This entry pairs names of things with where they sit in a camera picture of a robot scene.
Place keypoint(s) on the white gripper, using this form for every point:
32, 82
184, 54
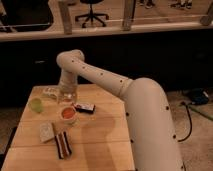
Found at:
67, 93

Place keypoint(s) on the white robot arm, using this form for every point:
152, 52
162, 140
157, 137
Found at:
151, 129

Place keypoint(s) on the white paper cup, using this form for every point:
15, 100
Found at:
71, 120

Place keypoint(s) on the green apple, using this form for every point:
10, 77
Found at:
36, 105

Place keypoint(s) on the black red white box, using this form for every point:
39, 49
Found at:
85, 107

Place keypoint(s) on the white square sponge block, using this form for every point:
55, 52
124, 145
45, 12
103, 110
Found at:
46, 132

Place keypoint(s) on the brown striped chocolate wafer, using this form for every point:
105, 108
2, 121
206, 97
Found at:
62, 144

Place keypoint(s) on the black office chair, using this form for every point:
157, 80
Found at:
91, 15

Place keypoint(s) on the wooden railing post left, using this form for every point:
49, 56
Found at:
65, 16

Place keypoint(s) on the wooden railing post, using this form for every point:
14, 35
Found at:
65, 16
128, 15

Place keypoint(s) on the wooden railing post middle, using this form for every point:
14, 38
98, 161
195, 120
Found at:
128, 15

